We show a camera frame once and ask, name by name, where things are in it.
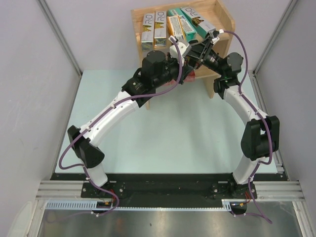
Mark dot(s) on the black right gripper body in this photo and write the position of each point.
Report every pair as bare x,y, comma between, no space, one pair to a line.
212,60

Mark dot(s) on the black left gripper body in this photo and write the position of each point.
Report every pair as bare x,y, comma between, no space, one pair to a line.
180,82

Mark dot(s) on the red 3D toothpaste box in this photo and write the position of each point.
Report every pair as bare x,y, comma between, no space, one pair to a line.
190,77

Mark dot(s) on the teal toothpaste box with barcode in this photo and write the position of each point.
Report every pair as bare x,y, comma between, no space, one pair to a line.
188,29

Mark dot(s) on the silver teal toothpaste box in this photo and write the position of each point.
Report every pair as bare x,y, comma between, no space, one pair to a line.
200,23

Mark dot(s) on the yellow toothpaste box with barcode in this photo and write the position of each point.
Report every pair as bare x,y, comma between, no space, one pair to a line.
175,27

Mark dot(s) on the plain yellow toothpaste box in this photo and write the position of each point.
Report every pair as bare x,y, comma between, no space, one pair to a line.
160,32

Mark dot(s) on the silver yellow toothpaste box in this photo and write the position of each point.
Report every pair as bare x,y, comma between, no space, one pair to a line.
147,37

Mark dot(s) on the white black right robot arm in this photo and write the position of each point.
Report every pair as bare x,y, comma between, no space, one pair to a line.
261,135

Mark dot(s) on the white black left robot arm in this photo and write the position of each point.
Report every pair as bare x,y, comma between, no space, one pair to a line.
157,69

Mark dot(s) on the wooden two-tier shelf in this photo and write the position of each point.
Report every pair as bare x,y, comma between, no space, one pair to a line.
212,10

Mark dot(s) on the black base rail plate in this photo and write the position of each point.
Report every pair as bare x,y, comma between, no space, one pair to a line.
172,190

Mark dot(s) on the white slotted cable duct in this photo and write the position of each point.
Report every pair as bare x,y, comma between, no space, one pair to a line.
96,206

